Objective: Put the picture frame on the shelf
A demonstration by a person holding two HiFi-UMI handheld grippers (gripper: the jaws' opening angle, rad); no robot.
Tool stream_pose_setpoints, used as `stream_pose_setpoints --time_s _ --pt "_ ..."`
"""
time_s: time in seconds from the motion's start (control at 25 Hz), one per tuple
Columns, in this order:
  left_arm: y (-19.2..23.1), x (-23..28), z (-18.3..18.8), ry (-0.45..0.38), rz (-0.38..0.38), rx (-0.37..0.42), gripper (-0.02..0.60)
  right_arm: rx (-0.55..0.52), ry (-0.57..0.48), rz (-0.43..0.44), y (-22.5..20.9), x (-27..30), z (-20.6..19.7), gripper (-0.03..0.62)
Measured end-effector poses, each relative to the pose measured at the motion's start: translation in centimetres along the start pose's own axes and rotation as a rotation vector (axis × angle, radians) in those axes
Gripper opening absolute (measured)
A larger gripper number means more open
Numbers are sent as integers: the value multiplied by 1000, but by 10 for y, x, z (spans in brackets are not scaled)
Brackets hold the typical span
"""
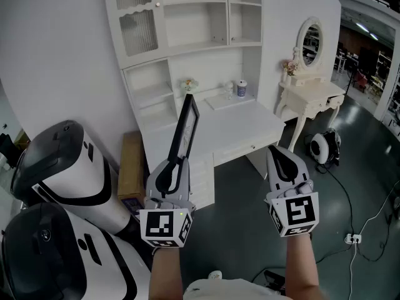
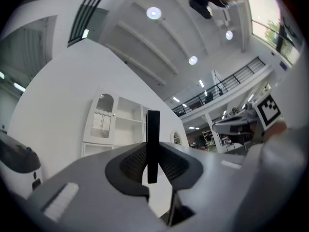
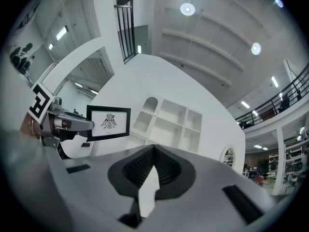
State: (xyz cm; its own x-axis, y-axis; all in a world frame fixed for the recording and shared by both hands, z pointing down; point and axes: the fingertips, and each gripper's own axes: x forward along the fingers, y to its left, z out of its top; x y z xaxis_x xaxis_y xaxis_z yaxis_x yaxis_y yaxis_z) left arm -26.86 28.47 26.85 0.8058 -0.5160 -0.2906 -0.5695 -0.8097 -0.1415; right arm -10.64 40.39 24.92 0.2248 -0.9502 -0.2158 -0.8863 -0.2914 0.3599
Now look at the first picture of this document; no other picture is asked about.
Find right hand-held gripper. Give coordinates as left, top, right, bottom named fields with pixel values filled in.
left=264, top=144, right=320, bottom=239

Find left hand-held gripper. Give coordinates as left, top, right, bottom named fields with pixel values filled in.
left=137, top=157, right=197, bottom=249

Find black framed picture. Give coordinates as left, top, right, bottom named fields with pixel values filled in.
left=167, top=93, right=201, bottom=163

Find white wall cabinet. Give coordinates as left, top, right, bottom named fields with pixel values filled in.
left=121, top=57, right=179, bottom=133

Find person's left forearm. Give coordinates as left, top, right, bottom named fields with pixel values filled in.
left=148, top=246, right=186, bottom=300

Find person's right forearm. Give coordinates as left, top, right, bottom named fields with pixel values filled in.
left=284, top=232, right=322, bottom=300

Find white desk with hutch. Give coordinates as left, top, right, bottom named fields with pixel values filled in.
left=102, top=0, right=288, bottom=211

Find brown cardboard box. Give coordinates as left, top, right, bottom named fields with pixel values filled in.
left=117, top=131, right=147, bottom=222

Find cream dressing table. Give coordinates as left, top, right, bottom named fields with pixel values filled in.
left=274, top=74, right=347, bottom=153

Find white flat board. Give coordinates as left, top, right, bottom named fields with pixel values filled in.
left=204, top=93, right=256, bottom=112

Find blue patterned cup with straw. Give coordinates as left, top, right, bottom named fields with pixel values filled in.
left=236, top=72, right=249, bottom=99

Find small clear glass cup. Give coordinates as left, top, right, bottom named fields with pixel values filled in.
left=222, top=81, right=235, bottom=101

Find white black-topped robot unit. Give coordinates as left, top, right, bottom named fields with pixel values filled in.
left=10, top=119, right=133, bottom=236
left=1, top=201, right=153, bottom=300

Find pink flowers in vase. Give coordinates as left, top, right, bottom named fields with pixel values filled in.
left=280, top=59, right=300, bottom=86

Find black waist device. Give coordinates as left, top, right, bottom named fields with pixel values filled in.
left=263, top=269, right=288, bottom=294

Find person's white shirt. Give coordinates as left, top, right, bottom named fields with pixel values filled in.
left=182, top=277, right=295, bottom=300

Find oval cream-framed mirror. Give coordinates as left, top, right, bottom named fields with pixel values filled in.
left=291, top=16, right=326, bottom=88

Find ribbed glass cabinet door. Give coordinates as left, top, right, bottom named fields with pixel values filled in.
left=104, top=0, right=169, bottom=69

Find ceiling light strip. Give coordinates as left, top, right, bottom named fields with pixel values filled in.
left=355, top=21, right=379, bottom=41

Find black floor cable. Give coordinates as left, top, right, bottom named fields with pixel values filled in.
left=313, top=162, right=395, bottom=264

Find white floor cable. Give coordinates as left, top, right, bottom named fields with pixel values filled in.
left=346, top=187, right=400, bottom=300

